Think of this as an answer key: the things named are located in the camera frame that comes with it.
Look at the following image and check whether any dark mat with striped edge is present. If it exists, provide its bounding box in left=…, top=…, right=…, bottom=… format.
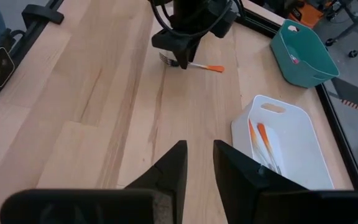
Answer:
left=330, top=77, right=358, bottom=118

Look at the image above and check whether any black wheeled stand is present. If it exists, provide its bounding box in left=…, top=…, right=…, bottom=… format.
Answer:
left=324, top=0, right=358, bottom=59

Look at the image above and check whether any white plastic bin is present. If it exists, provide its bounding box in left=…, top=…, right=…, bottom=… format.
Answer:
left=231, top=94, right=336, bottom=191

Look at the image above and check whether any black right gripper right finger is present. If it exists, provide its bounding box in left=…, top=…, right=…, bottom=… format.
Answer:
left=213, top=139, right=308, bottom=224

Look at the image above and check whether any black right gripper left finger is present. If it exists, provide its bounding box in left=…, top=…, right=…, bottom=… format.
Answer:
left=124, top=139, right=188, bottom=224

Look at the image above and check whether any teal plastic bin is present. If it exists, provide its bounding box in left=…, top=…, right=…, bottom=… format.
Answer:
left=270, top=19, right=341, bottom=89

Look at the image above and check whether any orange handled silver fork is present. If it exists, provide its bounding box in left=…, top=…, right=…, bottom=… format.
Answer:
left=256, top=122, right=283, bottom=175
left=158, top=52, right=226, bottom=73
left=247, top=118, right=275, bottom=172

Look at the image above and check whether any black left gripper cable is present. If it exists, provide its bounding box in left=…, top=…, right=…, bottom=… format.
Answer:
left=149, top=0, right=247, bottom=40

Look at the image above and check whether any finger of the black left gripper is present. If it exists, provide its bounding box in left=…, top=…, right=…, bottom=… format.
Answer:
left=175, top=42, right=200, bottom=70

